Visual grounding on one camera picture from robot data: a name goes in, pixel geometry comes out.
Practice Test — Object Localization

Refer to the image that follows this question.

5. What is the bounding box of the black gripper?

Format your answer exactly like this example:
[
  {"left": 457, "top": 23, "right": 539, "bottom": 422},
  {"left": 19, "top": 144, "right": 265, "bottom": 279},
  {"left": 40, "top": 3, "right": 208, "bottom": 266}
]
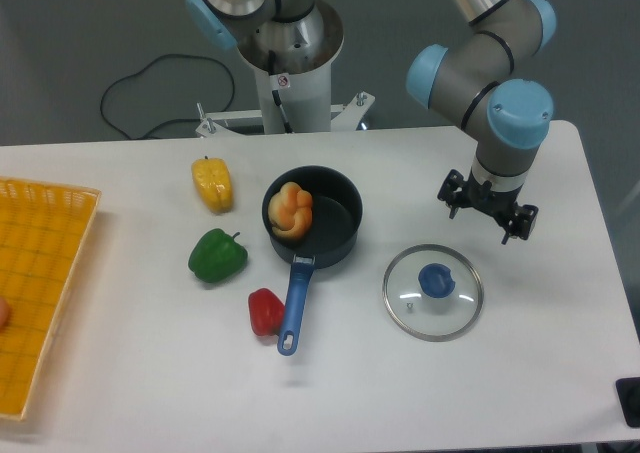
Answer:
[{"left": 437, "top": 169, "right": 539, "bottom": 245}]

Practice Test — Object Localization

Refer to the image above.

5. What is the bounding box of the glass pot lid blue knob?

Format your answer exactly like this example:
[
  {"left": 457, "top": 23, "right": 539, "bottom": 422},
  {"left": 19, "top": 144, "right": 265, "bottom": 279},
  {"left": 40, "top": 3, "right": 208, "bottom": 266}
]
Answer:
[{"left": 381, "top": 243, "right": 485, "bottom": 343}]

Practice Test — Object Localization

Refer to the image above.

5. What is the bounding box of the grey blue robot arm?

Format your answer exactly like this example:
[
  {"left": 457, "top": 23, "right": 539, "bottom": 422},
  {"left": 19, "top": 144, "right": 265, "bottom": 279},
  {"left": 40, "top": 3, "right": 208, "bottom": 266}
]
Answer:
[{"left": 185, "top": 0, "right": 557, "bottom": 240}]

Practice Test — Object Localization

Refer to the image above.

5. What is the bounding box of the dark blue saucepan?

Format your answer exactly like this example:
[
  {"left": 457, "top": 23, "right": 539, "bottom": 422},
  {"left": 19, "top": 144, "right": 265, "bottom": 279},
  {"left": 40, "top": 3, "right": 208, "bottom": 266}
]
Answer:
[{"left": 262, "top": 165, "right": 363, "bottom": 356}]

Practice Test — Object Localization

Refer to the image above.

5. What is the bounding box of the braided bread roll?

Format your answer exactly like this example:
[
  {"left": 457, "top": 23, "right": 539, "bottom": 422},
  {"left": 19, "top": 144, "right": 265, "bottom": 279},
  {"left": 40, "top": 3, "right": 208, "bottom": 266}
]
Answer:
[{"left": 267, "top": 182, "right": 313, "bottom": 243}]

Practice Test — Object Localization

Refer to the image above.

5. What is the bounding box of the black object table corner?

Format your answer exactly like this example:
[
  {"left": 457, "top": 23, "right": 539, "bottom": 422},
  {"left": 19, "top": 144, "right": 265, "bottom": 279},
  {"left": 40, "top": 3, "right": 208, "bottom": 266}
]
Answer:
[{"left": 615, "top": 377, "right": 640, "bottom": 428}]

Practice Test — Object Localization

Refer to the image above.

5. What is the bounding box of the red bell pepper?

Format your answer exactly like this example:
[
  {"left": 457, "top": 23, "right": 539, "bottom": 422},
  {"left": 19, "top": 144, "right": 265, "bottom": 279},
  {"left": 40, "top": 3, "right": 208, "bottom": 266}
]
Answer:
[{"left": 248, "top": 288, "right": 285, "bottom": 337}]

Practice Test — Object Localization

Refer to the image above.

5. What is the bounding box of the yellow bell pepper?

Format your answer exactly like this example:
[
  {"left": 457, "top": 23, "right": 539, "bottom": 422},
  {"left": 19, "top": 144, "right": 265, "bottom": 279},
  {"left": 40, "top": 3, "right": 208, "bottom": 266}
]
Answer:
[{"left": 191, "top": 156, "right": 234, "bottom": 214}]

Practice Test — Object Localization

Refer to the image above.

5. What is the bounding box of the green bell pepper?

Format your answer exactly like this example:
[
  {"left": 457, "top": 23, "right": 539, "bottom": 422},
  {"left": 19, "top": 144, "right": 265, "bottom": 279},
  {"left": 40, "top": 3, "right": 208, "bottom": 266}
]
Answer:
[{"left": 188, "top": 228, "right": 248, "bottom": 284}]

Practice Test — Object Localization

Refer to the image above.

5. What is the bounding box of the yellow wicker basket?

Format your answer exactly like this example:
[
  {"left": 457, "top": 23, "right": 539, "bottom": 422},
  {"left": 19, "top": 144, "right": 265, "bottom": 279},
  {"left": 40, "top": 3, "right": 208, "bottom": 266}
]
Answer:
[{"left": 1, "top": 177, "right": 101, "bottom": 421}]

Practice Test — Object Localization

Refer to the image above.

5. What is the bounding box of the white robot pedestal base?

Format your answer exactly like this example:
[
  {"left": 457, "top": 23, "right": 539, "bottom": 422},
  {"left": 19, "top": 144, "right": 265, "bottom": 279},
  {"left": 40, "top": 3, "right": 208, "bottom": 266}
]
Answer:
[{"left": 195, "top": 0, "right": 375, "bottom": 137}]

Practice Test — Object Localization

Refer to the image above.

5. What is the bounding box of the black floor cable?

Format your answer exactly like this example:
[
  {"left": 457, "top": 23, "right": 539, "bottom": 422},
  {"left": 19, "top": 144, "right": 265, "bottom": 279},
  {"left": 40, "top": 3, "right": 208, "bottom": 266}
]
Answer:
[{"left": 99, "top": 52, "right": 236, "bottom": 141}]

